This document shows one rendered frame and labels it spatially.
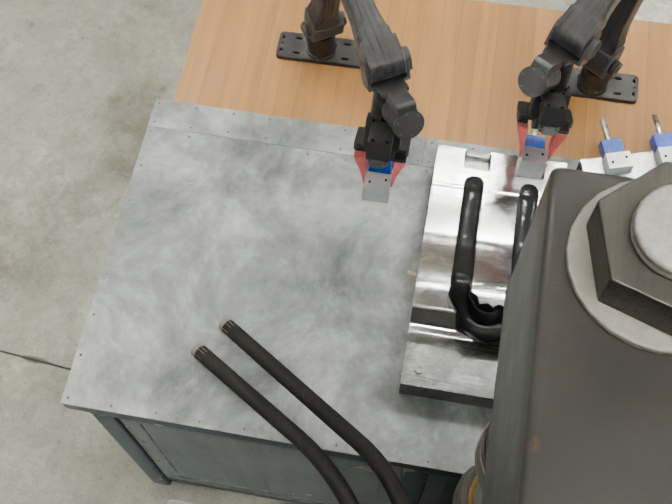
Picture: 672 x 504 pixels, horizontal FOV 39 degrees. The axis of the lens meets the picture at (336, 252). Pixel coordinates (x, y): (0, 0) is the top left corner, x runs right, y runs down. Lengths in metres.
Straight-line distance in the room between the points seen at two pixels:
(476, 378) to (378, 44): 0.62
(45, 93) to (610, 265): 2.81
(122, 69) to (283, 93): 1.20
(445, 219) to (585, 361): 1.31
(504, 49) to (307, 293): 0.74
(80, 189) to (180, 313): 1.19
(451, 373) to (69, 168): 1.66
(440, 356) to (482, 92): 0.65
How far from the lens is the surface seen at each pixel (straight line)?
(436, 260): 1.78
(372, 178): 1.80
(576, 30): 1.77
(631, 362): 0.56
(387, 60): 1.66
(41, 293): 2.88
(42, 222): 2.99
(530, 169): 1.89
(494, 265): 1.79
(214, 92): 2.13
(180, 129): 2.08
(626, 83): 2.19
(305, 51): 2.16
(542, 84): 1.73
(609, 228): 0.55
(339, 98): 2.09
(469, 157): 1.94
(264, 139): 2.04
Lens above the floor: 2.52
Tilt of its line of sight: 64 degrees down
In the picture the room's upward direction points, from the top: 2 degrees counter-clockwise
